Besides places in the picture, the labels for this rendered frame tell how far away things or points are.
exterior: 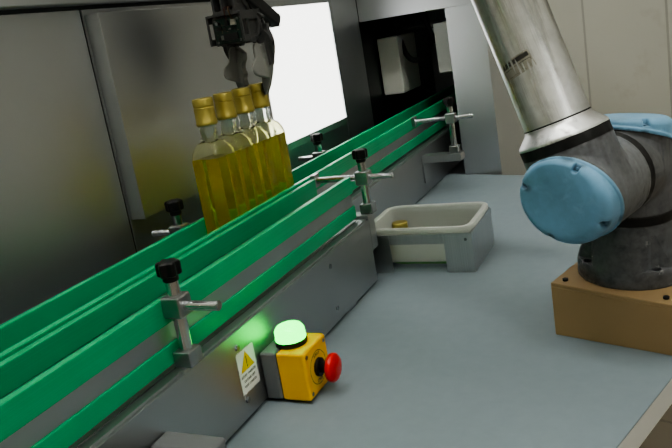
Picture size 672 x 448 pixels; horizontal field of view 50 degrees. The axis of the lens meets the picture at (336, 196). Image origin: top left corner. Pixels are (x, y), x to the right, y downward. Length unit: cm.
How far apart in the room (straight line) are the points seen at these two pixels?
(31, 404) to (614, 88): 346
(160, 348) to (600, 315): 60
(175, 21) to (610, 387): 94
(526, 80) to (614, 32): 296
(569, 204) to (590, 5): 304
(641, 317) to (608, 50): 291
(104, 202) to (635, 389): 82
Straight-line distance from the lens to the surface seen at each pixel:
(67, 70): 120
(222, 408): 96
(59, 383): 77
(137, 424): 83
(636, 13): 382
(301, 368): 100
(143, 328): 85
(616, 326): 108
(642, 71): 384
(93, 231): 121
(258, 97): 133
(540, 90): 92
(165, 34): 135
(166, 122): 131
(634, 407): 96
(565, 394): 98
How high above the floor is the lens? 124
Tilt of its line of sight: 13 degrees down
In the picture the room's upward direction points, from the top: 10 degrees counter-clockwise
